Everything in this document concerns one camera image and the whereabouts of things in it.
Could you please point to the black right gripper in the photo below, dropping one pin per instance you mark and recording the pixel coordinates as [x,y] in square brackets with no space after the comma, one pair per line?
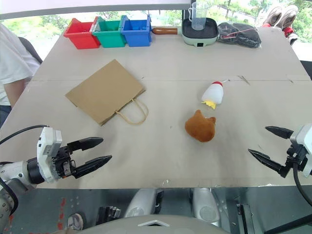
[296,157]

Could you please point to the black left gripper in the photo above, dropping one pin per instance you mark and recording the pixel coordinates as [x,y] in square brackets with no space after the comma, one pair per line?
[63,161]

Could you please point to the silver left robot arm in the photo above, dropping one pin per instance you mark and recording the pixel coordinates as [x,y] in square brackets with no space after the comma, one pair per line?
[13,173]

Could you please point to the brown paper bag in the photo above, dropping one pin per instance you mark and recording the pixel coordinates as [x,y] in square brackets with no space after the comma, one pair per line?
[107,93]

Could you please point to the grey shoe on floor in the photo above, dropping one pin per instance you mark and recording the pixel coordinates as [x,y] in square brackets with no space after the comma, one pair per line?
[75,221]

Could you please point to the silver robot left leg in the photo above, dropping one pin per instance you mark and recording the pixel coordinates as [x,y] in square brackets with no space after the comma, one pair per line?
[141,202]

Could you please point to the silver robot leg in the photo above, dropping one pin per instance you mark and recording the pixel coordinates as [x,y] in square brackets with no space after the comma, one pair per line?
[204,203]
[141,202]

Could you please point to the brown plush bear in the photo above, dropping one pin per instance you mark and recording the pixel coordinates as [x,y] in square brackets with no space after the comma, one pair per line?
[201,128]

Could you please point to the white chicken plush toy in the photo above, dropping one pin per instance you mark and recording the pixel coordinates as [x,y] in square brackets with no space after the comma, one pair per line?
[213,93]

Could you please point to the silver robot right leg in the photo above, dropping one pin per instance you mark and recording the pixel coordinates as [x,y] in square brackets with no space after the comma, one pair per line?
[204,203]

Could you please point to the grey robot torso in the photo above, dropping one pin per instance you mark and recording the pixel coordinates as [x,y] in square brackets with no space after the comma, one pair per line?
[156,225]

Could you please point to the person in white shirt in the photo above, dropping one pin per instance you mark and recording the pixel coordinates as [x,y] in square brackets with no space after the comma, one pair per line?
[13,68]

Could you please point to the red plastic bin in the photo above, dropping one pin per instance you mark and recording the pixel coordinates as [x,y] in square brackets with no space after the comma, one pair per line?
[81,35]

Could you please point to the green plastic bin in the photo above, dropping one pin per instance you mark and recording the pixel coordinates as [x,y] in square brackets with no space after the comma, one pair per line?
[109,33]

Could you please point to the blue plastic bin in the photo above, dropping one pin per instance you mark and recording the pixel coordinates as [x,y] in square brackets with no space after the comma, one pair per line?
[136,33]

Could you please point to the beige sneaker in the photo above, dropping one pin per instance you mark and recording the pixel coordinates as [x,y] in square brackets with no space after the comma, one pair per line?
[271,15]
[288,15]

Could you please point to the green electric frying pan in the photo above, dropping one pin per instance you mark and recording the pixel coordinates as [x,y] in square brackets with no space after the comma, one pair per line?
[195,31]

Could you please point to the clear measuring cup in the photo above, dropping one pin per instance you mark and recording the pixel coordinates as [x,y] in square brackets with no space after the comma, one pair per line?
[198,15]

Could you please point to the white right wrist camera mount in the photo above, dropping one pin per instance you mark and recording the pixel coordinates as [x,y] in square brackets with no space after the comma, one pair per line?
[302,146]

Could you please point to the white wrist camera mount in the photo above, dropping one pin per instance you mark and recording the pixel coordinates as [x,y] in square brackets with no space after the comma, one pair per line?
[47,149]
[302,146]

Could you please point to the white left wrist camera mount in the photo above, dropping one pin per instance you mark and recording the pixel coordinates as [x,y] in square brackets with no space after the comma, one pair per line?
[47,149]

